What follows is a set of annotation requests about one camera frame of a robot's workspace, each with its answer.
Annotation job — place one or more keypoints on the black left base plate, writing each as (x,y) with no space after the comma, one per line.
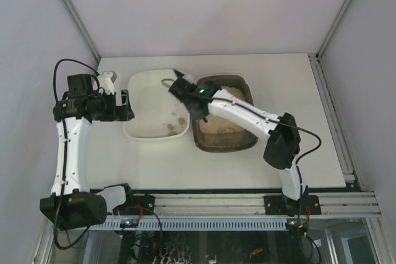
(139,203)

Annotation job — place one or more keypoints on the aluminium mounting rail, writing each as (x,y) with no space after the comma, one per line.
(323,205)

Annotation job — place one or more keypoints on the white plastic bin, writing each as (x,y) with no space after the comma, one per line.
(154,107)

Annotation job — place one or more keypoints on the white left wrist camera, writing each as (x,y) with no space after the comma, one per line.
(106,82)

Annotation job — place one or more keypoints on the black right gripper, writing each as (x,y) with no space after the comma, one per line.
(179,86)

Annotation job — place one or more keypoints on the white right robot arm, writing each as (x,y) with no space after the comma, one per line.
(279,133)

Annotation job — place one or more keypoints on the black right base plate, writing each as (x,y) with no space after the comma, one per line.
(280,205)

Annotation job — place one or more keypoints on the blue-grey slotted cable duct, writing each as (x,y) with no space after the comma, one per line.
(197,224)

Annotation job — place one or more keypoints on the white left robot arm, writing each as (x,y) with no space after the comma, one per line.
(71,204)

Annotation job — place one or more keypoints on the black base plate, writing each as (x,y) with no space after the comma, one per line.
(139,203)
(280,205)

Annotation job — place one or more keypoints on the dark translucent litter box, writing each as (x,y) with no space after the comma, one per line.
(218,135)

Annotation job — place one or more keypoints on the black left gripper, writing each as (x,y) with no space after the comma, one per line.
(118,107)

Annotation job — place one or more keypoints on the grey-green clump in bin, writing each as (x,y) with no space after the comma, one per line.
(181,120)

